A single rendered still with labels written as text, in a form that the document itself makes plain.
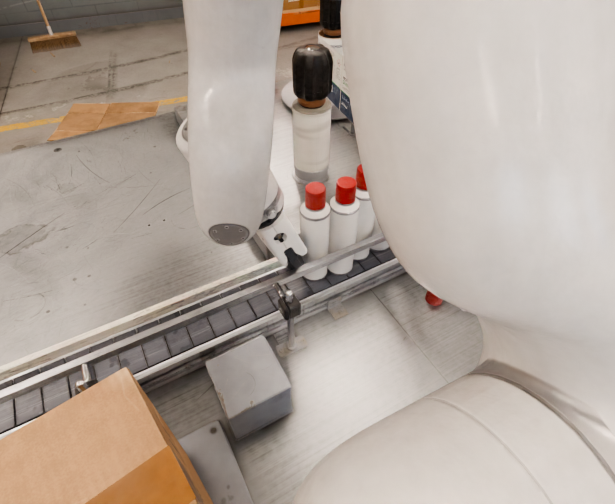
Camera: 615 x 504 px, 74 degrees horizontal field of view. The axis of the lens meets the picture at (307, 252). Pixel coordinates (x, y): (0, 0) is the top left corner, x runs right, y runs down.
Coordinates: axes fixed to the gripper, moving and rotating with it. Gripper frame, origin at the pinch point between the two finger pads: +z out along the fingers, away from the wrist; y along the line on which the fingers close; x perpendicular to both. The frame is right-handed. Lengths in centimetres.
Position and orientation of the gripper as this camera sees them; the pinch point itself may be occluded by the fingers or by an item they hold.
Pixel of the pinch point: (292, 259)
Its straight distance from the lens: 73.0
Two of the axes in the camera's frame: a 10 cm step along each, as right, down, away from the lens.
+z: 3.0, 5.2, 8.0
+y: -4.8, -6.4, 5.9
